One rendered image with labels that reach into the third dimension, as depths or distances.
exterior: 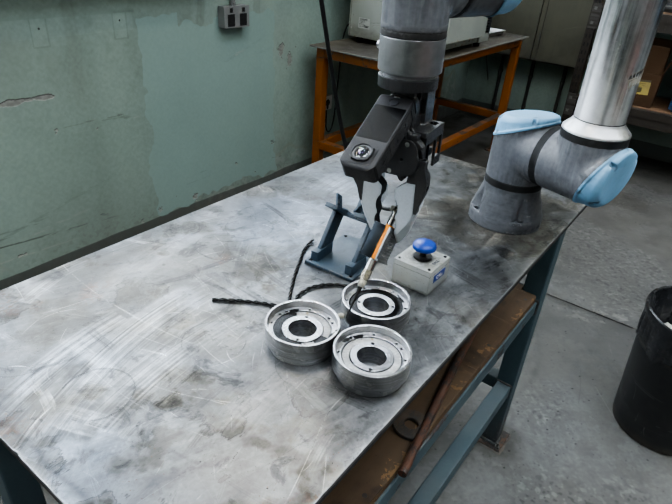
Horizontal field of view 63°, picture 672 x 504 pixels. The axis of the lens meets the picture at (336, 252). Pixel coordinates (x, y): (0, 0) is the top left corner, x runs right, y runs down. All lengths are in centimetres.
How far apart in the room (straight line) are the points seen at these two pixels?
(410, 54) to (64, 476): 58
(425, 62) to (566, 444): 147
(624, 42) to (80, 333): 92
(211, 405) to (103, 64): 178
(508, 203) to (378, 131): 56
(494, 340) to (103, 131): 170
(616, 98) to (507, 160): 22
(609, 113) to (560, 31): 345
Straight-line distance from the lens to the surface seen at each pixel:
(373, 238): 72
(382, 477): 97
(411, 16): 63
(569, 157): 106
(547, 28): 451
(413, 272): 92
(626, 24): 102
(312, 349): 74
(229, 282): 92
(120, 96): 239
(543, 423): 195
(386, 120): 65
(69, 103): 229
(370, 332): 78
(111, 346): 82
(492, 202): 117
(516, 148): 112
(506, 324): 134
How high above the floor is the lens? 132
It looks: 31 degrees down
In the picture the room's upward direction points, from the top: 4 degrees clockwise
